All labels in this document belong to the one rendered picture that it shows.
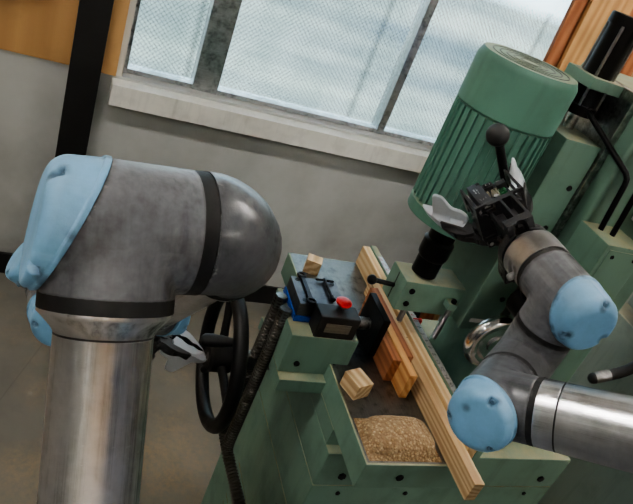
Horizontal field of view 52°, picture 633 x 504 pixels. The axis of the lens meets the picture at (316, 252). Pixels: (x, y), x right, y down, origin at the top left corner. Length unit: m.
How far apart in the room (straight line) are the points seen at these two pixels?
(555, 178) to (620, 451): 0.61
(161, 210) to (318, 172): 2.07
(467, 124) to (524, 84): 0.11
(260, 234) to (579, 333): 0.40
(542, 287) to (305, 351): 0.53
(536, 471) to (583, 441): 0.82
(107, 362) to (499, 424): 0.39
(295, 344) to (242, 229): 0.64
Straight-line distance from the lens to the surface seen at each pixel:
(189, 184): 0.58
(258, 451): 1.58
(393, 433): 1.13
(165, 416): 2.30
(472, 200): 0.95
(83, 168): 0.56
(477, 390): 0.72
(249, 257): 0.59
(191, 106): 2.34
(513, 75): 1.09
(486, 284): 1.29
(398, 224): 2.86
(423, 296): 1.29
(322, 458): 1.26
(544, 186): 1.21
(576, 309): 0.79
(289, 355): 1.21
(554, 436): 0.73
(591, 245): 1.22
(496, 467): 1.46
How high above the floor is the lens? 1.66
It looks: 29 degrees down
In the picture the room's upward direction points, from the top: 22 degrees clockwise
